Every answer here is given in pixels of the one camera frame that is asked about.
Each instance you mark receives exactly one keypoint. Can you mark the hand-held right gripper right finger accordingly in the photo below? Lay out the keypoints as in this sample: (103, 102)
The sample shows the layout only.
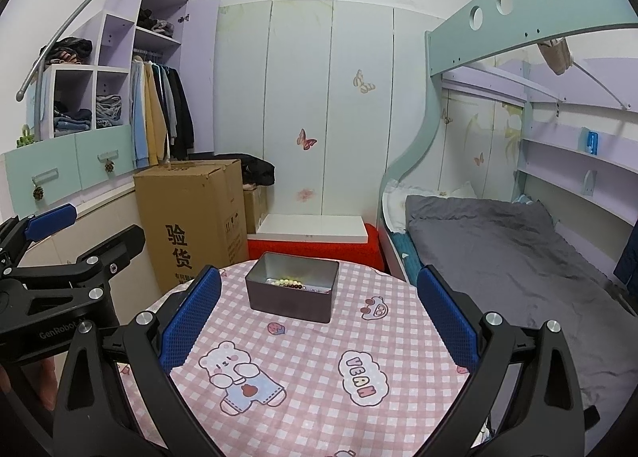
(448, 322)

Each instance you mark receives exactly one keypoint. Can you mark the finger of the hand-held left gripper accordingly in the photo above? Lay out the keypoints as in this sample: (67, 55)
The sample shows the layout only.
(127, 242)
(50, 221)

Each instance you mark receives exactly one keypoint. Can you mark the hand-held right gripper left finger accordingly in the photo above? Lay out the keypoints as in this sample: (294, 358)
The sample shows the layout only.
(189, 322)

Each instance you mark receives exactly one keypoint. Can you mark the grey metal tin box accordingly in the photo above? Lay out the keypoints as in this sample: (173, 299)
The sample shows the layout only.
(289, 305)

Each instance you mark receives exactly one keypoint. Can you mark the person's left hand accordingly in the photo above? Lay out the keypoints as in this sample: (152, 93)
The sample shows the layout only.
(47, 379)

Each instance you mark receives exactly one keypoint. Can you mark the pine cone ornament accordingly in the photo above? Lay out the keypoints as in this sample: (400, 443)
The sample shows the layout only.
(37, 193)
(108, 167)

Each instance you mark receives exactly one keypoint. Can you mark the beige stair cabinet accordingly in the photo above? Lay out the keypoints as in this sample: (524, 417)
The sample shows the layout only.
(99, 217)

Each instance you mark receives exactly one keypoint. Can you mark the mint green drawer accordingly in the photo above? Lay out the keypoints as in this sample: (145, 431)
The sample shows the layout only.
(40, 163)
(99, 148)

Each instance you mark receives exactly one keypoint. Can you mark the large cardboard box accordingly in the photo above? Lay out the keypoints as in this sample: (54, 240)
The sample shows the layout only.
(189, 217)

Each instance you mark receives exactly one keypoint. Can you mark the teal mattress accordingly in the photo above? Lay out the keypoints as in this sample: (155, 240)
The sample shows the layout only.
(406, 252)

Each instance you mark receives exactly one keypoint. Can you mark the grey bed blanket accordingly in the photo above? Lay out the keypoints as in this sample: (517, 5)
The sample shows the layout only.
(498, 257)

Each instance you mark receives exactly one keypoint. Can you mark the green plant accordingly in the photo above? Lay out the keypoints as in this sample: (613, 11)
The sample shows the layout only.
(26, 138)

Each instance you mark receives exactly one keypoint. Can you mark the blue folded jeans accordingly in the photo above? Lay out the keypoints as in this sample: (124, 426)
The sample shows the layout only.
(72, 118)

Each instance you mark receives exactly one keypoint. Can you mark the red stool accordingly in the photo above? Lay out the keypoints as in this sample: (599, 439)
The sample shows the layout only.
(279, 245)

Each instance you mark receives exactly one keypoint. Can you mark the grey folded clothes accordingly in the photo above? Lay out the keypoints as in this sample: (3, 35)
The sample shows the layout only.
(108, 110)

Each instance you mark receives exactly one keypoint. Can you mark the white pillow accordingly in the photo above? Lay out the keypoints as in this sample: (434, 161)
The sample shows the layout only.
(394, 208)

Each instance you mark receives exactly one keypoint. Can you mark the small cardboard box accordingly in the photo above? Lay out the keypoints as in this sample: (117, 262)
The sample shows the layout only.
(254, 210)

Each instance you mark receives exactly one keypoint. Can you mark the light blue hanging shirt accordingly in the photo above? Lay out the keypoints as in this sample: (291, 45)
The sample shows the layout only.
(139, 113)

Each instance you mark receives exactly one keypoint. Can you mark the yellow hanging jacket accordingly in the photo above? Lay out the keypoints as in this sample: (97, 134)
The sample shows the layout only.
(157, 113)

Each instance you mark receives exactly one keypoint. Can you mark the grey hanging shirt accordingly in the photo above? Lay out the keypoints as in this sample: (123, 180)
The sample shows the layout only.
(167, 103)

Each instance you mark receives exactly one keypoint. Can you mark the black bag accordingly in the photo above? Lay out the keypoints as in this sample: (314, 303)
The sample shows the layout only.
(259, 171)

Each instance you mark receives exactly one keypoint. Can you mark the white board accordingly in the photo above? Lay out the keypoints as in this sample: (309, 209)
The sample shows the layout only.
(314, 227)

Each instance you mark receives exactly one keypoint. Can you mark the dark clothes pile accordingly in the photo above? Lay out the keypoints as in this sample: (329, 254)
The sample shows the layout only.
(67, 51)

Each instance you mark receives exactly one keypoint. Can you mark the dark blue cloth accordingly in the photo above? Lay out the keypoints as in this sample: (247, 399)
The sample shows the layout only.
(627, 252)

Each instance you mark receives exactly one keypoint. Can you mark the purple wardrobe shelf unit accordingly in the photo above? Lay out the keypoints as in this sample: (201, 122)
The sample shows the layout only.
(199, 63)

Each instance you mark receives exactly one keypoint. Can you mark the dark folded clothes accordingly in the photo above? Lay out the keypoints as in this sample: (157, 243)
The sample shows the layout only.
(157, 23)

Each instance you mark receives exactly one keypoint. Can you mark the blue shelf object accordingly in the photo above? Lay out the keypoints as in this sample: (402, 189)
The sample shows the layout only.
(590, 142)

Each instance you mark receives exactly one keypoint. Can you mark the brown hanging bag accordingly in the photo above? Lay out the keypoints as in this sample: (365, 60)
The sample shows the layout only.
(556, 55)

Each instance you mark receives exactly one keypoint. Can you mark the small butterfly wall sticker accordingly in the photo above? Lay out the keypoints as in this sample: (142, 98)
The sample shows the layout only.
(479, 159)

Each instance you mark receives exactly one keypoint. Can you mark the pink flower wall sticker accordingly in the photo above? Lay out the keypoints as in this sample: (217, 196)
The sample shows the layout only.
(306, 195)

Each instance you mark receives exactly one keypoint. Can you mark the purple bed wall shelves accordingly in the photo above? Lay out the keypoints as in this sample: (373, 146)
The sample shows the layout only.
(558, 158)

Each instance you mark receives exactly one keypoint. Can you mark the pink butterfly wall sticker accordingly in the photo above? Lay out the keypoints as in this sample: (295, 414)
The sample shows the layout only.
(306, 139)

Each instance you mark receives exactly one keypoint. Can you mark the beige butterfly wall sticker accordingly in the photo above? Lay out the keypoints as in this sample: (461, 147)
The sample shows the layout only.
(365, 82)

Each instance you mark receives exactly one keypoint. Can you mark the mint green bunk bed frame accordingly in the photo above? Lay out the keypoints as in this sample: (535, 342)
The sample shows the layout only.
(498, 33)

